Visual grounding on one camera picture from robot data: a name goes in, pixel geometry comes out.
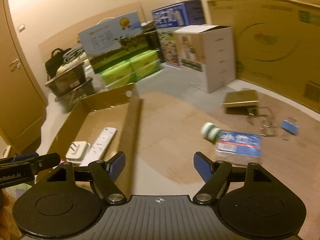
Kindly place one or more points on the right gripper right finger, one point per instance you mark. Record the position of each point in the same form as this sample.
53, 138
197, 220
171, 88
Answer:
250, 201

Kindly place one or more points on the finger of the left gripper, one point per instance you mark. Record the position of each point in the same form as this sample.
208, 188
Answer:
45, 162
25, 157

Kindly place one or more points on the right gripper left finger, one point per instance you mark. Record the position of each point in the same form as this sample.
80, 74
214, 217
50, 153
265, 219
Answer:
70, 200

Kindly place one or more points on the white power adapter plug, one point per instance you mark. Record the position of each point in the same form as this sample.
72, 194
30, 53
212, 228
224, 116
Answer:
77, 150

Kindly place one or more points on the blue dental floss pack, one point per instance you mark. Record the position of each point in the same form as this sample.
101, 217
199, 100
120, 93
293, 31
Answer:
238, 148

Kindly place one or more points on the white remote control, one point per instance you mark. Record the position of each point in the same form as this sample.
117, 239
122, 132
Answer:
100, 146

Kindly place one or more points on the white green round jar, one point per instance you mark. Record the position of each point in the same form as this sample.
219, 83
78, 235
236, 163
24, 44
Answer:
210, 132

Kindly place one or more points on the blue binder clip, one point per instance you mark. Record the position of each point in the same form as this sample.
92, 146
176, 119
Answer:
289, 126

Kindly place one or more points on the chrome wire holder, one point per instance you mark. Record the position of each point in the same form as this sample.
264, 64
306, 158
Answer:
265, 118

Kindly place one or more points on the wooden door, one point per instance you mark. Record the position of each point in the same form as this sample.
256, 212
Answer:
23, 103

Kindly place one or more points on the black laptop bag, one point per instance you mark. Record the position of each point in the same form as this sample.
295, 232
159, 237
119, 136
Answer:
54, 63

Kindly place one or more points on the open cardboard tray box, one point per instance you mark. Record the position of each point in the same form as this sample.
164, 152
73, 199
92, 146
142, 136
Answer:
119, 108

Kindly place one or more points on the gold flat box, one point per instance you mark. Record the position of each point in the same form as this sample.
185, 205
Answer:
243, 98

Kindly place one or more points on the green tissue pack left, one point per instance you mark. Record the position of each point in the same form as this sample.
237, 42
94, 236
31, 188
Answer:
118, 75

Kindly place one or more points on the green tissue pack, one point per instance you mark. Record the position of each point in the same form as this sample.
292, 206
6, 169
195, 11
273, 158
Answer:
118, 75
145, 64

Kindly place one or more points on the green tissue pack right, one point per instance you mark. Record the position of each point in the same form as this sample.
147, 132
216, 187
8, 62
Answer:
145, 64

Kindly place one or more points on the milk carton cow picture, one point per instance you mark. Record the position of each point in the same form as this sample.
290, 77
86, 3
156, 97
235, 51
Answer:
114, 40

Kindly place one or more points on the white product carton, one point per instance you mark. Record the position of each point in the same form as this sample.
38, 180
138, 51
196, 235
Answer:
207, 53

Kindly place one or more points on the large brown cardboard box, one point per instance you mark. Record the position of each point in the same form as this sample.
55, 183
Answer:
277, 44

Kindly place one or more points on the blue milk carton box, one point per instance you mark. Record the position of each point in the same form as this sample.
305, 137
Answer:
169, 19

